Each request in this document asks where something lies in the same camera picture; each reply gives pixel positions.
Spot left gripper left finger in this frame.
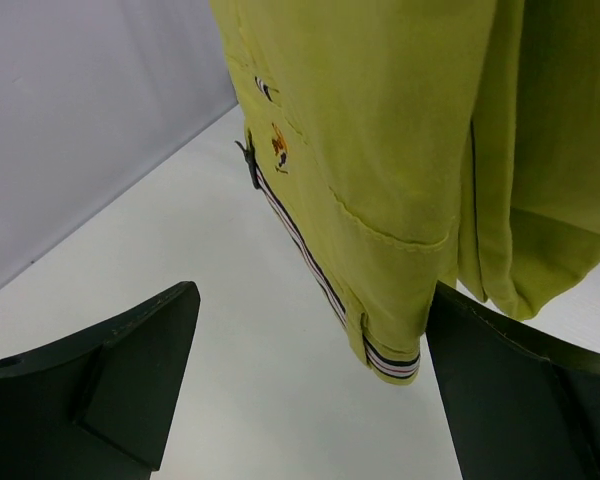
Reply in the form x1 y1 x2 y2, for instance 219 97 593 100
0 281 200 479

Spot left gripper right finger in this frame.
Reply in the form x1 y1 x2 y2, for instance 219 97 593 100
426 283 600 480

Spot yellow-green trousers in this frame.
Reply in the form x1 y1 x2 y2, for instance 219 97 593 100
211 1 600 385

